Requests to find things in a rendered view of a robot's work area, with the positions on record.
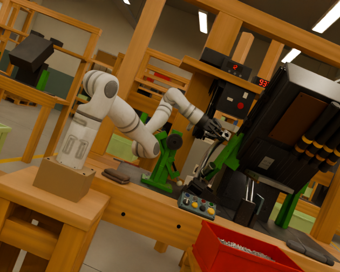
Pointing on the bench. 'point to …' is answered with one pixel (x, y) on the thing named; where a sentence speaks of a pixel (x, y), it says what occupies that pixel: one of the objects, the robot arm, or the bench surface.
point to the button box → (196, 207)
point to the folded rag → (120, 177)
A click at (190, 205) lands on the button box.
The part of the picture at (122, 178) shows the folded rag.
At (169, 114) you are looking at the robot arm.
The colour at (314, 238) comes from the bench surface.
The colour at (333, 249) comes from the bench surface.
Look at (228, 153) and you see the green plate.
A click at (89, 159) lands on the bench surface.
